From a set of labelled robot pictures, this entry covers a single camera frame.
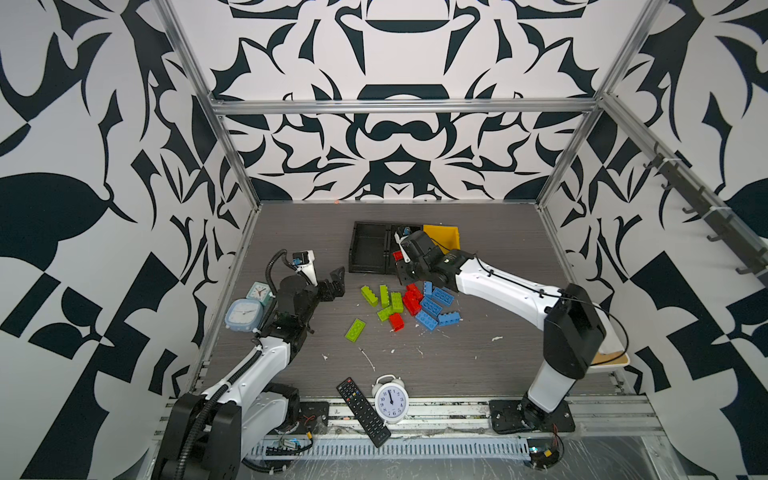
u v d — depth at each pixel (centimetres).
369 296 93
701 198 60
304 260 72
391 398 75
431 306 92
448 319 89
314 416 74
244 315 89
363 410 74
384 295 94
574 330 45
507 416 74
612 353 79
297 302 63
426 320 89
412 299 90
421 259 65
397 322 88
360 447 71
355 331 89
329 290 75
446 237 105
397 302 92
